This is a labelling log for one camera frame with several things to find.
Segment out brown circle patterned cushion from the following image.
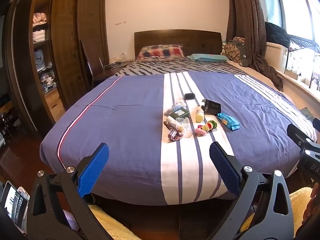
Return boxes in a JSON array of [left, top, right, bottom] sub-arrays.
[[222, 37, 247, 67]]

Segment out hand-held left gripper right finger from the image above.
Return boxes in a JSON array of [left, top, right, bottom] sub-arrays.
[[207, 142, 294, 240]]

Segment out white storage box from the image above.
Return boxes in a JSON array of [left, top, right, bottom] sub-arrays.
[[265, 42, 290, 73]]

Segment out wooden wardrobe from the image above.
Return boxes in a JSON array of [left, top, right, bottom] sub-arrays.
[[5, 0, 110, 137]]

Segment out smartphone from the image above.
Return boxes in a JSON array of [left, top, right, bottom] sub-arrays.
[[0, 180, 30, 228]]

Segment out dark folding chair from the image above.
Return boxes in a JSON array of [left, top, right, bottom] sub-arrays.
[[80, 39, 97, 88]]

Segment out white folded clothes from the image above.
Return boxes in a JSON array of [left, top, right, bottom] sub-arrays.
[[33, 29, 47, 42]]

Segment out black cardboard box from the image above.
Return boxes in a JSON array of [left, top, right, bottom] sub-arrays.
[[201, 99, 222, 116]]

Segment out crumpled blue face mask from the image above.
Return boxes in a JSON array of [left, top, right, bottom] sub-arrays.
[[166, 102, 187, 115]]

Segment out clear plastic cup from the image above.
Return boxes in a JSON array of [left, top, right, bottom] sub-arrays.
[[176, 117, 189, 132]]

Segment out teal pillow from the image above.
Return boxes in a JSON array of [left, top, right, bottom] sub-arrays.
[[187, 53, 229, 63]]

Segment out white charging cable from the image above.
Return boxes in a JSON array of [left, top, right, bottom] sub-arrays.
[[99, 57, 130, 71]]

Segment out dark wooden headboard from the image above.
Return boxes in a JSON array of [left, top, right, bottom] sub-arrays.
[[134, 29, 223, 61]]

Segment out window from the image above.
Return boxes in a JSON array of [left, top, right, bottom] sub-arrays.
[[261, 0, 320, 45]]

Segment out blue snack packet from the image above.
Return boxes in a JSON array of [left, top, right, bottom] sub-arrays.
[[217, 113, 241, 131]]

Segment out grey wavy patterned bedsheet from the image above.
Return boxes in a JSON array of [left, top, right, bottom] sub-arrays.
[[114, 57, 252, 77]]

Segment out brown striped wrapper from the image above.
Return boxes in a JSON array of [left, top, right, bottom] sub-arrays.
[[163, 121, 184, 143]]

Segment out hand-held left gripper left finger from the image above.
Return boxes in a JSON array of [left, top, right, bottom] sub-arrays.
[[26, 142, 113, 240]]

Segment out colourful crochet toy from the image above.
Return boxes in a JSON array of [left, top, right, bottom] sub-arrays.
[[201, 120, 218, 132]]

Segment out blue folded clothes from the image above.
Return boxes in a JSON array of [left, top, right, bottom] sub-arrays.
[[34, 49, 52, 72]]

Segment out clear plastic bag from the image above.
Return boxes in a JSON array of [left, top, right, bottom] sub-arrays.
[[179, 127, 193, 139]]

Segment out yellow plastic bottle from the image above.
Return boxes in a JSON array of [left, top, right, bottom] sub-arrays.
[[195, 106, 205, 123]]

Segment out black metal rack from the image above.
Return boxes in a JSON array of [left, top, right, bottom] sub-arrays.
[[287, 33, 320, 91]]

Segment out mixed crumpled clothes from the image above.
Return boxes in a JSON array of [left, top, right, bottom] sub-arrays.
[[40, 72, 59, 95]]

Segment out brown curtain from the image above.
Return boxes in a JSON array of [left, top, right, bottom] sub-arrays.
[[226, 0, 284, 92]]

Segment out pink folded clothes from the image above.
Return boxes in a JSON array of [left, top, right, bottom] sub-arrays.
[[32, 12, 48, 25]]

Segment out black coat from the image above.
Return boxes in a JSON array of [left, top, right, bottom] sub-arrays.
[[265, 22, 291, 47]]

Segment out dark wooden nightstand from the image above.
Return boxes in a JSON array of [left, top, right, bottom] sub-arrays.
[[92, 59, 132, 88]]

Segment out blue white striped blanket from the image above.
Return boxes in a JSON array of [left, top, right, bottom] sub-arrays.
[[40, 71, 318, 206]]

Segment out dark green flat box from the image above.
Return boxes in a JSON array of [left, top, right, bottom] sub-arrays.
[[171, 109, 189, 121]]

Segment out plaid pillow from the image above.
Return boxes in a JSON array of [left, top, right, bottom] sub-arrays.
[[136, 44, 186, 62]]

